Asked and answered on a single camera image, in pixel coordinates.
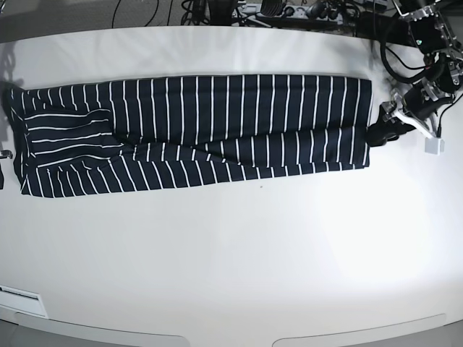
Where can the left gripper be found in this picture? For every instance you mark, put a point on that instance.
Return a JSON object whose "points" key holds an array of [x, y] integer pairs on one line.
{"points": [[410, 108]]}

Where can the navy white-striped T-shirt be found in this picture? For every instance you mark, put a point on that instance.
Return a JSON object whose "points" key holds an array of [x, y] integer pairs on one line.
{"points": [[179, 132]]}

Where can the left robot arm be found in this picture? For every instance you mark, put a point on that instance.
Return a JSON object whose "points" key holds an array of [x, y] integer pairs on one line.
{"points": [[431, 33]]}

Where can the white label plate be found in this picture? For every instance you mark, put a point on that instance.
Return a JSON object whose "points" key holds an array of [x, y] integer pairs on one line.
{"points": [[24, 302]]}

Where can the white power strip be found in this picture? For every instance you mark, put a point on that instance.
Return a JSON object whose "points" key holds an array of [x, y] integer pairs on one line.
{"points": [[317, 11]]}

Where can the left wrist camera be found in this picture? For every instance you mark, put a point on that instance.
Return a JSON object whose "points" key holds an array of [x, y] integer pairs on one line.
{"points": [[434, 145]]}

